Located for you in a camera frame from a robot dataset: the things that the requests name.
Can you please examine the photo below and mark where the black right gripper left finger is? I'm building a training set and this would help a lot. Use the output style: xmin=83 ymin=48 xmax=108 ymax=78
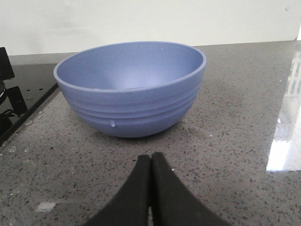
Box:
xmin=84 ymin=155 xmax=151 ymax=226

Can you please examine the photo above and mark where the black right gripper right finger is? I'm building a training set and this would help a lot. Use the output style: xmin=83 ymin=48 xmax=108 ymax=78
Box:
xmin=151 ymin=152 xmax=229 ymax=226

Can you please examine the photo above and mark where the blue plastic bowl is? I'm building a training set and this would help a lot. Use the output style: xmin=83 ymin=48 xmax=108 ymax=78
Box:
xmin=54 ymin=41 xmax=207 ymax=138

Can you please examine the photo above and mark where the black pot support grate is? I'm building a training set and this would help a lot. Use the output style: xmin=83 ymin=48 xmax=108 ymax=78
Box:
xmin=0 ymin=47 xmax=28 ymax=120

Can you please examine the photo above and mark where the black glass gas cooktop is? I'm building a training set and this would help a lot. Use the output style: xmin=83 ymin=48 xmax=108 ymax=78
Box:
xmin=0 ymin=63 xmax=58 ymax=144

